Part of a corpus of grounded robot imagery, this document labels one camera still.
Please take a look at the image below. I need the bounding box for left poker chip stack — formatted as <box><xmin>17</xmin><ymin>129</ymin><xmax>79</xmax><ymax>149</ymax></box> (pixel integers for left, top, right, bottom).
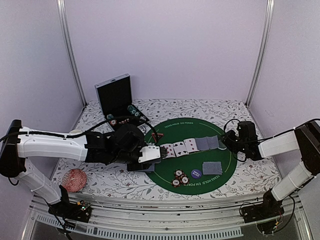
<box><xmin>106</xmin><ymin>114</ymin><xmax>117</xmax><ymax>126</ymax></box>

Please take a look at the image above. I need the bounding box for aluminium poker chip case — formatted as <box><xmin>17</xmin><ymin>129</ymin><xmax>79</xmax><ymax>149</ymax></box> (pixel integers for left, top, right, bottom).
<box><xmin>95</xmin><ymin>73</ymin><xmax>149</xmax><ymax>122</ymax></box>

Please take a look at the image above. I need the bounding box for eight of diamonds card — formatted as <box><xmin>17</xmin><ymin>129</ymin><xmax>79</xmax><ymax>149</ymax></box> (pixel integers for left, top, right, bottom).
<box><xmin>161</xmin><ymin>143</ymin><xmax>176</xmax><ymax>159</ymax></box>

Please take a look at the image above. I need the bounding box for aluminium front rail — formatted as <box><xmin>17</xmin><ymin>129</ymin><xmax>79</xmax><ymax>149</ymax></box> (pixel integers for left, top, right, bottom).
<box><xmin>24</xmin><ymin>192</ymin><xmax>311</xmax><ymax>240</ymax></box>

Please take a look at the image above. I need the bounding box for aluminium frame post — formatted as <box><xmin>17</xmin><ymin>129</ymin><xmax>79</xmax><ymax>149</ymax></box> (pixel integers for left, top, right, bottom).
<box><xmin>56</xmin><ymin>0</ymin><xmax>88</xmax><ymax>108</ymax></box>
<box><xmin>245</xmin><ymin>0</ymin><xmax>275</xmax><ymax>108</ymax></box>

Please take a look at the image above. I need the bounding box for right aluminium frame post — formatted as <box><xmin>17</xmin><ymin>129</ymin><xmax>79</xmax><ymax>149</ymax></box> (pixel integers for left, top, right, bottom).
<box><xmin>245</xmin><ymin>0</ymin><xmax>275</xmax><ymax>108</ymax></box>

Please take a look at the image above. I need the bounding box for three of diamonds card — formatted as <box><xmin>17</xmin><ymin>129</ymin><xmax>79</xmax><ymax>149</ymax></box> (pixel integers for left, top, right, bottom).
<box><xmin>183</xmin><ymin>138</ymin><xmax>199</xmax><ymax>154</ymax></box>

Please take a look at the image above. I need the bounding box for left aluminium frame post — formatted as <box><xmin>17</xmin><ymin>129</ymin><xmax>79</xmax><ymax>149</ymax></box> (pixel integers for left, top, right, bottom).
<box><xmin>56</xmin><ymin>0</ymin><xmax>88</xmax><ymax>108</ymax></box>

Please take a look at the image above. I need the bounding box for red black 100 chip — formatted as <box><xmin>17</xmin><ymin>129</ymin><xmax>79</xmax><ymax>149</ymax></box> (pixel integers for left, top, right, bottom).
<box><xmin>174</xmin><ymin>169</ymin><xmax>184</xmax><ymax>179</ymax></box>

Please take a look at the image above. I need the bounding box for green dealer button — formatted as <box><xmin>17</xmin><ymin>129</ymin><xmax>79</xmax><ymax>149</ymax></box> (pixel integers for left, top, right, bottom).
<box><xmin>218</xmin><ymin>141</ymin><xmax>227</xmax><ymax>151</ymax></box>

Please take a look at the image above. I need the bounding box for round green poker mat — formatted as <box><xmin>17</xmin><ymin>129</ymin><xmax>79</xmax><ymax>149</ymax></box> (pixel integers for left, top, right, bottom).
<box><xmin>145</xmin><ymin>117</ymin><xmax>237</xmax><ymax>195</ymax></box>

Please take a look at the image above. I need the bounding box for right poker chip stack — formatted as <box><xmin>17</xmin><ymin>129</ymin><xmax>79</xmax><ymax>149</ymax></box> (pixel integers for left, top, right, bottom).
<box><xmin>127</xmin><ymin>105</ymin><xmax>141</xmax><ymax>117</ymax></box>

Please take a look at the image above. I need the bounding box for dealt playing card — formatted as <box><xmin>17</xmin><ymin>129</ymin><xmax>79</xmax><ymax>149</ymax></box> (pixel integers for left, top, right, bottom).
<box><xmin>143</xmin><ymin>163</ymin><xmax>159</xmax><ymax>173</ymax></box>
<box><xmin>202</xmin><ymin>161</ymin><xmax>223</xmax><ymax>175</ymax></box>

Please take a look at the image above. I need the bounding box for purple small blind button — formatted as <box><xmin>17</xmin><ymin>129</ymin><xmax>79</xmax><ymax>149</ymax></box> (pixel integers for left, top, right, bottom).
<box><xmin>191</xmin><ymin>169</ymin><xmax>203</xmax><ymax>179</ymax></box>

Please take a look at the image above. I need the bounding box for red patterned bowl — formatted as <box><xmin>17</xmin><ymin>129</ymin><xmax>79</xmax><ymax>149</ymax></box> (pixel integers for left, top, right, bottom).
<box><xmin>61</xmin><ymin>168</ymin><xmax>87</xmax><ymax>193</ymax></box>

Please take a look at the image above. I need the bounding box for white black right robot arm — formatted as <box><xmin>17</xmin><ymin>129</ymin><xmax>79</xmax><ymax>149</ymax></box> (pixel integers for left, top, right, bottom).
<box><xmin>221</xmin><ymin>118</ymin><xmax>320</xmax><ymax>218</ymax></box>

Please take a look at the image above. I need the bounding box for board card face down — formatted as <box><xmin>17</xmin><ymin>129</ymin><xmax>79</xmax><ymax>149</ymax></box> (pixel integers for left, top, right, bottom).
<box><xmin>206</xmin><ymin>135</ymin><xmax>220</xmax><ymax>150</ymax></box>
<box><xmin>195</xmin><ymin>137</ymin><xmax>210</xmax><ymax>151</ymax></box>

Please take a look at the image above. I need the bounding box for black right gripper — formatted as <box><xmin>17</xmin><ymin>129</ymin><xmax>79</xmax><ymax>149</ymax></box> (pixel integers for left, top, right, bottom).
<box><xmin>220</xmin><ymin>129</ymin><xmax>248</xmax><ymax>155</ymax></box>

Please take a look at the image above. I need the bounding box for black triangular card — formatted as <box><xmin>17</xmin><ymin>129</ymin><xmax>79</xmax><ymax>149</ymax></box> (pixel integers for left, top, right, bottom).
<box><xmin>151</xmin><ymin>132</ymin><xmax>164</xmax><ymax>144</ymax></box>

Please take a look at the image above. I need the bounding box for poker chip stack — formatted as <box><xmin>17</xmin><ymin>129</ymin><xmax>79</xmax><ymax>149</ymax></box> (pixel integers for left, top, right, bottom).
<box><xmin>106</xmin><ymin>114</ymin><xmax>117</xmax><ymax>126</ymax></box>
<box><xmin>127</xmin><ymin>105</ymin><xmax>141</xmax><ymax>117</ymax></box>

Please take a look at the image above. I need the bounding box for four of clubs card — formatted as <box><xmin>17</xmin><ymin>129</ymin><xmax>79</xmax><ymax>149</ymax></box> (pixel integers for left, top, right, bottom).
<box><xmin>173</xmin><ymin>141</ymin><xmax>189</xmax><ymax>158</ymax></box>

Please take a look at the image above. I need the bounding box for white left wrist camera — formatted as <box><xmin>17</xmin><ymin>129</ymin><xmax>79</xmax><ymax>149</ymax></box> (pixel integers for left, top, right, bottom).
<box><xmin>138</xmin><ymin>145</ymin><xmax>161</xmax><ymax>163</ymax></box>

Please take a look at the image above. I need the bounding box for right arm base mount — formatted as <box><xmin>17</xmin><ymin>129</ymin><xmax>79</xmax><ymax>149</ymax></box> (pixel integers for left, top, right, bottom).
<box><xmin>239</xmin><ymin>200</ymin><xmax>285</xmax><ymax>235</ymax></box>

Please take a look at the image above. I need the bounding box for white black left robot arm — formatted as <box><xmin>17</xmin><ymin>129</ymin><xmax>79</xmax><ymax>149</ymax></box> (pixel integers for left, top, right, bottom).
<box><xmin>0</xmin><ymin>119</ymin><xmax>168</xmax><ymax>217</ymax></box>

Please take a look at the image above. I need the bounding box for white ceramic mug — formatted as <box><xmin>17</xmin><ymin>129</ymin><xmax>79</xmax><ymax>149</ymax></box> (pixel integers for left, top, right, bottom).
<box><xmin>69</xmin><ymin>129</ymin><xmax>82</xmax><ymax>135</ymax></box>

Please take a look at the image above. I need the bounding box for row of dice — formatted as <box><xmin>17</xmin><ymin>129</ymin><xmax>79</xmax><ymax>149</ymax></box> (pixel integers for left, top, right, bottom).
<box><xmin>118</xmin><ymin>118</ymin><xmax>131</xmax><ymax>125</ymax></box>

